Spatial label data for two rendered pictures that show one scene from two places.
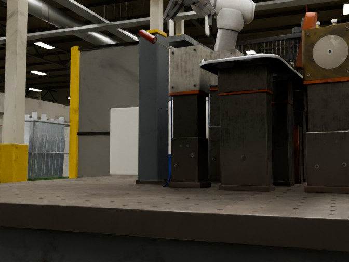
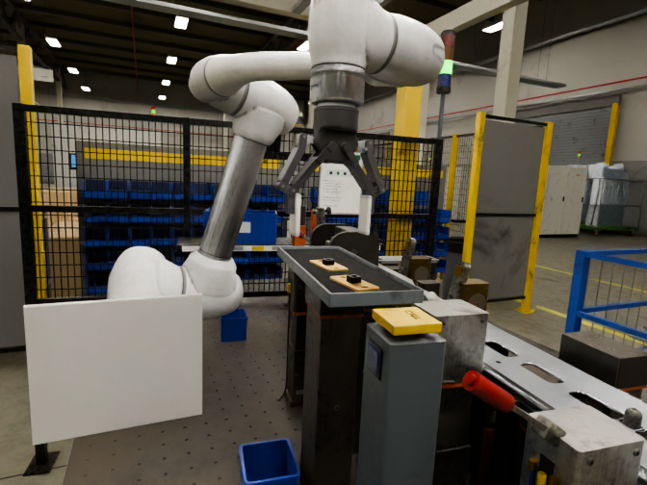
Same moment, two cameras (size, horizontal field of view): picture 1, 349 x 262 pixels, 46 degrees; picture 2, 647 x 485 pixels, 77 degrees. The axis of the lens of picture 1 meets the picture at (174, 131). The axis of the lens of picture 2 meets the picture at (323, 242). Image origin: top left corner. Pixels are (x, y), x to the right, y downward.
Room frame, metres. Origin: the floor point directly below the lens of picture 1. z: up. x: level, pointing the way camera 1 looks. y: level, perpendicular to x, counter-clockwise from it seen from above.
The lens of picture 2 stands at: (1.00, 0.45, 1.31)
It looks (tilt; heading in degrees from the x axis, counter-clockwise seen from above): 9 degrees down; 315
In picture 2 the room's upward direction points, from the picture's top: 3 degrees clockwise
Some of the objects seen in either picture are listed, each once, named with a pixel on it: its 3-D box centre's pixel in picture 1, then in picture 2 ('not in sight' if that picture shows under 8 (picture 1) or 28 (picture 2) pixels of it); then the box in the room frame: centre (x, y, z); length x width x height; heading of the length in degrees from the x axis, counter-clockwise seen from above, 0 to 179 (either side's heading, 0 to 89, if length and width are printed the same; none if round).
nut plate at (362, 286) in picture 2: not in sight; (353, 279); (1.38, 0.00, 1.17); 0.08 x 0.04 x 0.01; 164
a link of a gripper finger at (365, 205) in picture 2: (207, 26); (364, 215); (1.47, -0.12, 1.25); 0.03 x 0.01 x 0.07; 161
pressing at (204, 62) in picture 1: (300, 97); (432, 309); (1.51, -0.46, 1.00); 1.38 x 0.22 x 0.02; 152
